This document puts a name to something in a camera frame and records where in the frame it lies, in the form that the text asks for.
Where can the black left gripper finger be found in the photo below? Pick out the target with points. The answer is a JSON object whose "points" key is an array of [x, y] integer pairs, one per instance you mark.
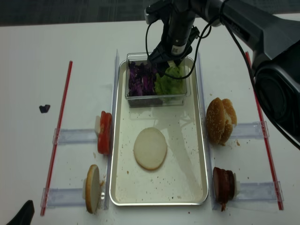
{"points": [[24, 215]]}

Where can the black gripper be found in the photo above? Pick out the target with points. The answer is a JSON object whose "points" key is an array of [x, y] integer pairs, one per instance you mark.
{"points": [[177, 36]]}

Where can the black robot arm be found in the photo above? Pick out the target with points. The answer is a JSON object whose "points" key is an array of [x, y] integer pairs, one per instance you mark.
{"points": [[69, 156]]}

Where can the green lettuce pile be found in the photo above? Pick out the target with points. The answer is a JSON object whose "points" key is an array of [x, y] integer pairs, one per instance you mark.
{"points": [[168, 86]]}

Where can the white tomato pusher block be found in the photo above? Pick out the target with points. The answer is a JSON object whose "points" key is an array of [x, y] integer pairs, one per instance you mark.
{"points": [[97, 125]]}

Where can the red tomato slices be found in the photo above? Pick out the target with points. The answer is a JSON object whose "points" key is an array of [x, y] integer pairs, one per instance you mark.
{"points": [[103, 144]]}

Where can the brown meat patties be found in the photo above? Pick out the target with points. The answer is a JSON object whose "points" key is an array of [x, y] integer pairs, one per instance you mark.
{"points": [[224, 185]]}

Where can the purple cabbage shreds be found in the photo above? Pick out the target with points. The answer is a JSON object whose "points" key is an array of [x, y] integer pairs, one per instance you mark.
{"points": [[142, 79]]}

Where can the clear plastic salad box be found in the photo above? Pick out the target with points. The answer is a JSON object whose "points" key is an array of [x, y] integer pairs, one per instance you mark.
{"points": [[153, 100]]}

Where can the lower left clear track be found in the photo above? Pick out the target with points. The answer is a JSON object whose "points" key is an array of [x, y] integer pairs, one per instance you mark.
{"points": [[62, 197]]}

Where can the clear track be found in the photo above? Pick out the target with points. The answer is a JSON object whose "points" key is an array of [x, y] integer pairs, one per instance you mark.
{"points": [[62, 197], [254, 130], [74, 136], [260, 192]]}

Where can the sesame burger buns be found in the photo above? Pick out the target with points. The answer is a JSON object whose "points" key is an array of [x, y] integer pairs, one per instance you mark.
{"points": [[220, 120]]}

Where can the upright bun slice left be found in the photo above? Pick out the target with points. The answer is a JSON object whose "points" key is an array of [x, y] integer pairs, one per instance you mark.
{"points": [[92, 189]]}

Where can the bottom bun slice on tray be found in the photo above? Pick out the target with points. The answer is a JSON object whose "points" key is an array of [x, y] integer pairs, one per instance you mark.
{"points": [[150, 148]]}

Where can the silver metal tray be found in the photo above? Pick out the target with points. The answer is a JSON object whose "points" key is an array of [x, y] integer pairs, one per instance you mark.
{"points": [[182, 178]]}

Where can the upper left clear track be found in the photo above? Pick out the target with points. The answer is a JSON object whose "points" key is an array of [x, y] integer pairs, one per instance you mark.
{"points": [[74, 136]]}

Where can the purple cabbage scrap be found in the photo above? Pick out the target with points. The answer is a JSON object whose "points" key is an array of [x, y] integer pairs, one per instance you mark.
{"points": [[44, 108]]}

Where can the upper right clear track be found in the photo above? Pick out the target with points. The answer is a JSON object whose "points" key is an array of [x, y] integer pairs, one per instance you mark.
{"points": [[254, 130]]}

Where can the white patty pusher block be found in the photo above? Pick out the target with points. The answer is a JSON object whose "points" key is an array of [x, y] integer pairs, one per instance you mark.
{"points": [[236, 186]]}

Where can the lower right clear track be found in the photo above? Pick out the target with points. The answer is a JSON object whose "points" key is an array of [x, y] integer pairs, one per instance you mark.
{"points": [[260, 192]]}

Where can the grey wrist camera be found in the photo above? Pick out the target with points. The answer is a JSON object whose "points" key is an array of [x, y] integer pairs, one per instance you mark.
{"points": [[160, 10]]}

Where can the left red rail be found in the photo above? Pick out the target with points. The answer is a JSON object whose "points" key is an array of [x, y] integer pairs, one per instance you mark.
{"points": [[54, 145]]}

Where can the red rail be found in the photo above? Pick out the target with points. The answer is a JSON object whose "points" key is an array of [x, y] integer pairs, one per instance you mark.
{"points": [[249, 154], [54, 145]]}

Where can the right red rail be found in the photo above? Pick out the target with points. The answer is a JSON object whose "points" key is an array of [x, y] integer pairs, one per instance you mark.
{"points": [[249, 154]]}

